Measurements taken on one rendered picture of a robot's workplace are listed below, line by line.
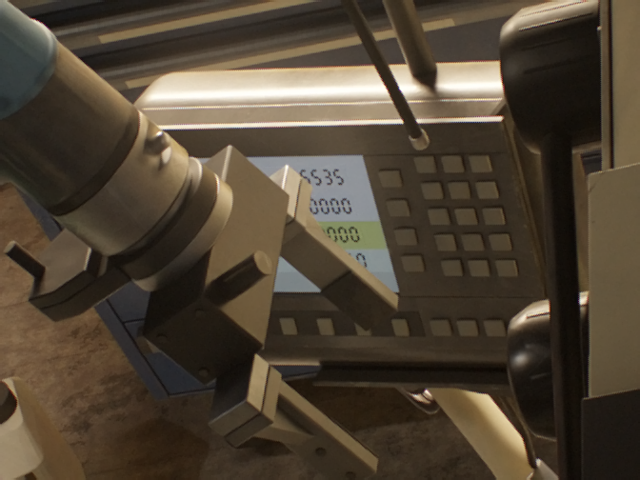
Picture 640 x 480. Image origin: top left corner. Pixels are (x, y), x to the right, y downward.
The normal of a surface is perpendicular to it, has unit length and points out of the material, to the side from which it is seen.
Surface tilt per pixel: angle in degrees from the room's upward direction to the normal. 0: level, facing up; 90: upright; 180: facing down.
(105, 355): 0
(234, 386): 25
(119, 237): 83
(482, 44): 90
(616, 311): 0
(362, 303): 82
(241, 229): 67
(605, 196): 0
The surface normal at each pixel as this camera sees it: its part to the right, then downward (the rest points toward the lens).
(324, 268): -0.11, 0.65
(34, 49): 0.65, -0.37
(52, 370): -0.36, -0.64
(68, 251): -0.69, -0.59
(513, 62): -0.72, -0.13
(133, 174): 0.48, 0.05
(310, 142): -0.39, 0.51
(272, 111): -0.42, -0.42
